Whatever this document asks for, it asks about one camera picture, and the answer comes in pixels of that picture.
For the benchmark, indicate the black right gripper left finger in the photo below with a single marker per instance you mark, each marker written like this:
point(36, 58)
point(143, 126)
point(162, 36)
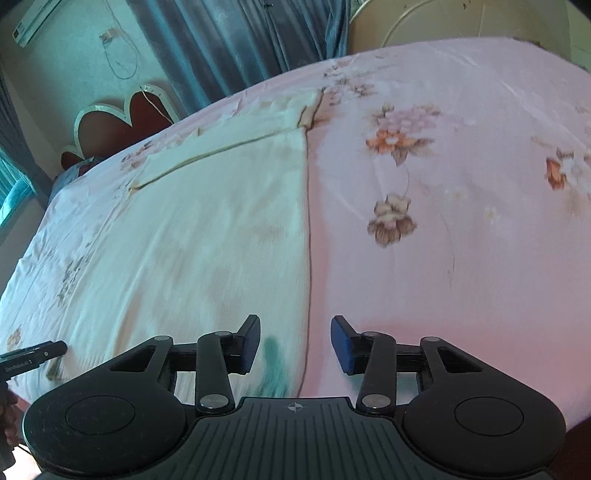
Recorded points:
point(246, 344)

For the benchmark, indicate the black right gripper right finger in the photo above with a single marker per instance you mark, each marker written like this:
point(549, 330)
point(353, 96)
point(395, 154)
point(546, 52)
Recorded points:
point(347, 344)

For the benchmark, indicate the cream knitted garment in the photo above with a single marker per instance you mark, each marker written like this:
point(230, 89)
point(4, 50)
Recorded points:
point(214, 229)

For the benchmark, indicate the pile of clothes on bed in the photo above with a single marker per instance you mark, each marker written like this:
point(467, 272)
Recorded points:
point(72, 173)

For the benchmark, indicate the person's left hand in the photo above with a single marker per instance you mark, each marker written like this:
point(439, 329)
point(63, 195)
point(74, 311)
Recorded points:
point(10, 419)

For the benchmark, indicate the teal window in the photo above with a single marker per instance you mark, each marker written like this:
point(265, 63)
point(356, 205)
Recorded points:
point(16, 193)

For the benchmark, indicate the pink floral bed sheet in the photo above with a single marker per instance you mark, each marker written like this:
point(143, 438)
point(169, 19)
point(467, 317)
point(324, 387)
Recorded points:
point(448, 195)

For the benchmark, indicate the red heart shaped headboard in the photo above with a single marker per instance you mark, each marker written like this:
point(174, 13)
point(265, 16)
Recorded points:
point(103, 129)

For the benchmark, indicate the blue grey curtain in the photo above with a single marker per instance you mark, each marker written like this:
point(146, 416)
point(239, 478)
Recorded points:
point(212, 49)

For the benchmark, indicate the cream round headboard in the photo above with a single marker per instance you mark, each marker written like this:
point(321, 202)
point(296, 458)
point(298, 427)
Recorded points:
point(557, 26)

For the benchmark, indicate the white wall air conditioner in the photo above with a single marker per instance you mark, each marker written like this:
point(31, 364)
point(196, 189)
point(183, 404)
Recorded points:
point(32, 21)

